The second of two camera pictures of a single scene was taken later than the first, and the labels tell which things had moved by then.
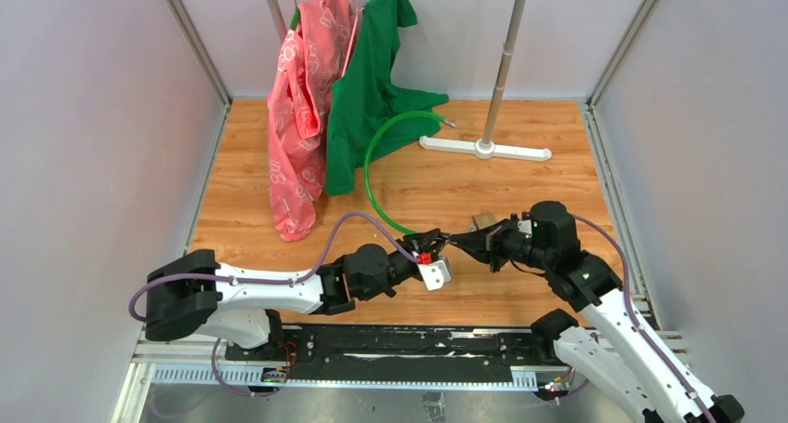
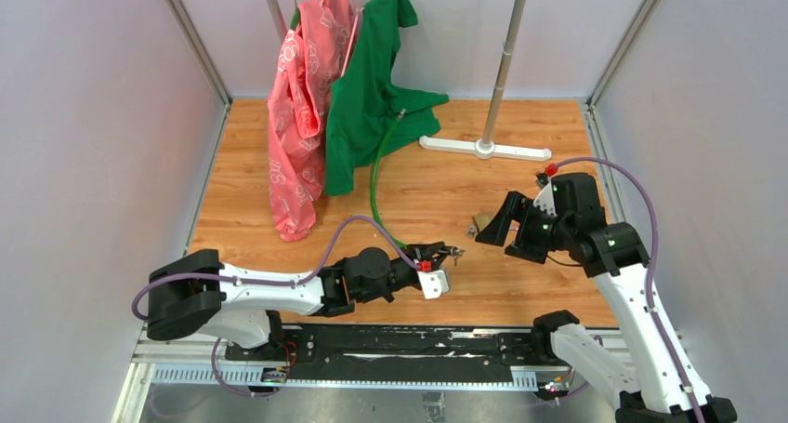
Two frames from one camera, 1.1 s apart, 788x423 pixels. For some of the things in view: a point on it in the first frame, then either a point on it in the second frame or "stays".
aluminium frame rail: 207,364 stays
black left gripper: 423,243 to 425,255
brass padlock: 482,219 stays
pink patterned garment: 308,60 stays
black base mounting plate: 399,353 stays
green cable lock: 366,156 to 372,184
